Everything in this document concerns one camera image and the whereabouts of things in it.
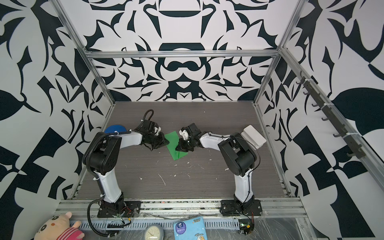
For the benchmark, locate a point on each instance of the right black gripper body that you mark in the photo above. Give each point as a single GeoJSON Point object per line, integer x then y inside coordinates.
{"type": "Point", "coordinates": [191, 141]}

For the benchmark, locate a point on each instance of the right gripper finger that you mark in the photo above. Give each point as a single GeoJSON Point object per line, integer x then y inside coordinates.
{"type": "Point", "coordinates": [189, 147]}
{"type": "Point", "coordinates": [181, 146]}

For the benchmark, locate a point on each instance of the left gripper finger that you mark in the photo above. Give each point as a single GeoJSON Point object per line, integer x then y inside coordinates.
{"type": "Point", "coordinates": [150, 146]}
{"type": "Point", "coordinates": [159, 142]}

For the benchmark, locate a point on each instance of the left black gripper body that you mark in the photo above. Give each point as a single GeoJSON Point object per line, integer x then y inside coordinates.
{"type": "Point", "coordinates": [153, 137]}

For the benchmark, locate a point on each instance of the green square paper sheet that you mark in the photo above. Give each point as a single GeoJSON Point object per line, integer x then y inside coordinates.
{"type": "Point", "coordinates": [173, 139]}

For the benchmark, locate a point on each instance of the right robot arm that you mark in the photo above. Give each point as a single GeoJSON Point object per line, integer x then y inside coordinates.
{"type": "Point", "coordinates": [239, 157]}

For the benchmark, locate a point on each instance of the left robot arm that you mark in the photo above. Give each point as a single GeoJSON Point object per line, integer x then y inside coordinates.
{"type": "Point", "coordinates": [102, 155]}

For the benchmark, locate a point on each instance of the blue cloth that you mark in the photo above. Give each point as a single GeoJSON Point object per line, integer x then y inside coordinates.
{"type": "Point", "coordinates": [115, 129]}

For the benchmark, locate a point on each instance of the white box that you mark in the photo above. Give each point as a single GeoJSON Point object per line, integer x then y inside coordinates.
{"type": "Point", "coordinates": [253, 136]}

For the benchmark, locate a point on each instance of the blue booklet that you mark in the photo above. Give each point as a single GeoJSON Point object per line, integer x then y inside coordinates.
{"type": "Point", "coordinates": [190, 229]}

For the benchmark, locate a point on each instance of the round clock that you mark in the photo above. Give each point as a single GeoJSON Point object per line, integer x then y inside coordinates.
{"type": "Point", "coordinates": [154, 232]}

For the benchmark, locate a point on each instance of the small electronics board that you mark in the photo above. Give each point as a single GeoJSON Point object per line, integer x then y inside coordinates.
{"type": "Point", "coordinates": [246, 226]}

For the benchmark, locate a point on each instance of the plush toy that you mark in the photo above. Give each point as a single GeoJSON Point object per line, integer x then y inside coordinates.
{"type": "Point", "coordinates": [58, 228]}

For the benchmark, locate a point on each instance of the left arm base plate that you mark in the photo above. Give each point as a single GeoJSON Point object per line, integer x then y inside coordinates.
{"type": "Point", "coordinates": [124, 209]}

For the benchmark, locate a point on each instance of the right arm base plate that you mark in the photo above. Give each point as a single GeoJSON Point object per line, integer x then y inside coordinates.
{"type": "Point", "coordinates": [237, 208]}

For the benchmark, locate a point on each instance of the white cable duct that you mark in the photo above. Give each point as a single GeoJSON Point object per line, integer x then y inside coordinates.
{"type": "Point", "coordinates": [142, 224]}

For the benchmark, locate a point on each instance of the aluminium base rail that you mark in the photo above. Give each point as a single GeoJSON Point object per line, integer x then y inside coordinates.
{"type": "Point", "coordinates": [183, 208]}

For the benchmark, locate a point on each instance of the black hook rail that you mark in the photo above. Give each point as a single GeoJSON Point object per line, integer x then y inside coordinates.
{"type": "Point", "coordinates": [333, 115]}

